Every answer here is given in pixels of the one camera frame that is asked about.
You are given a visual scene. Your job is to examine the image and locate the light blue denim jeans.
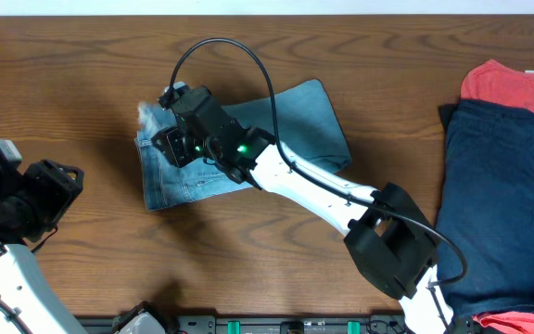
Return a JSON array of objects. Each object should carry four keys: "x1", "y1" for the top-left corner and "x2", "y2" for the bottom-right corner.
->
[{"x1": 134, "y1": 78, "x2": 353, "y2": 212}]

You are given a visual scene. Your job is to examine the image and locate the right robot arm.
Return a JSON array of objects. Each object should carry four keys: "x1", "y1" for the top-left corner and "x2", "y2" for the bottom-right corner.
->
[{"x1": 152, "y1": 85, "x2": 454, "y2": 333}]

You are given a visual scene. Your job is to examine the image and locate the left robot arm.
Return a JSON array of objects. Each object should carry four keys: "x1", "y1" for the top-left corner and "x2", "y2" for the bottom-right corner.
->
[{"x1": 0, "y1": 139, "x2": 169, "y2": 333}]

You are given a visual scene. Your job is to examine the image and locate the dark navy trousers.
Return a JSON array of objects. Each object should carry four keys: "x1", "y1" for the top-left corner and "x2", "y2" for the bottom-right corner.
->
[{"x1": 436, "y1": 99, "x2": 534, "y2": 316}]

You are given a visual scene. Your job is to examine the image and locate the red t-shirt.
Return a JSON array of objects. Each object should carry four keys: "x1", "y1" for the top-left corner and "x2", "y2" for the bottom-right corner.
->
[{"x1": 461, "y1": 59, "x2": 534, "y2": 333}]

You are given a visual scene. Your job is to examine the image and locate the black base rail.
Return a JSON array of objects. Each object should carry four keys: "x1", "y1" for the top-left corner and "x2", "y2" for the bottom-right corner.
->
[{"x1": 76, "y1": 314, "x2": 416, "y2": 334}]

